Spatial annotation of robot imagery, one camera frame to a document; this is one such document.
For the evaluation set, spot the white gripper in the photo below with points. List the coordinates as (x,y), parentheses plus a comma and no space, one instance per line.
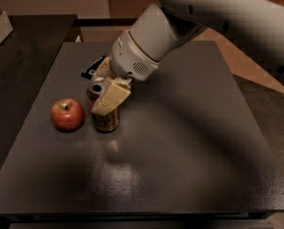
(128,60)

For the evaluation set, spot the orange soda can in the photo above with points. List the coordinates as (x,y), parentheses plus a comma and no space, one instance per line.
(102,123)

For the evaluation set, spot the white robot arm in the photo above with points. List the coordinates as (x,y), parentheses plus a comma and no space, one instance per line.
(256,27)

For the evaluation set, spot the red apple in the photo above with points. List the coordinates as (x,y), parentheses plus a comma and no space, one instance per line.
(67,115)

